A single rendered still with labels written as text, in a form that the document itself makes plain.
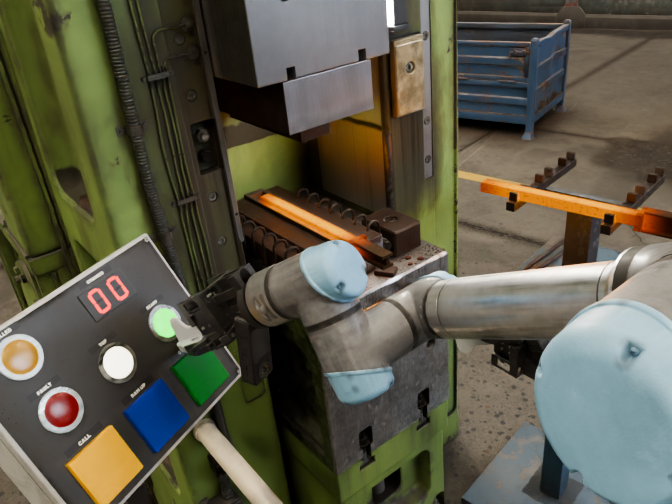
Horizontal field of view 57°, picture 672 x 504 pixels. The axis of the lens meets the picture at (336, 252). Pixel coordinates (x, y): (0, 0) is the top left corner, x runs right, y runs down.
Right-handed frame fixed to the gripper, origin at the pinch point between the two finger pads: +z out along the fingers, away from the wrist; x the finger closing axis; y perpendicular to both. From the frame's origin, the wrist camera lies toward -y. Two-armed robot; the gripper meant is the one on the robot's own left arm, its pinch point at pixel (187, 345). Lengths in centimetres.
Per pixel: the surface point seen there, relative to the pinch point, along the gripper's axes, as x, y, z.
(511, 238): -242, -90, 55
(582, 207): -70, -26, -40
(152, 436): 12.8, -6.4, 0.6
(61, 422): 21.1, 3.4, 1.0
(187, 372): 2.4, -3.3, 0.5
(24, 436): 25.3, 5.0, 1.3
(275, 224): -51, 3, 18
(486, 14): -862, 14, 204
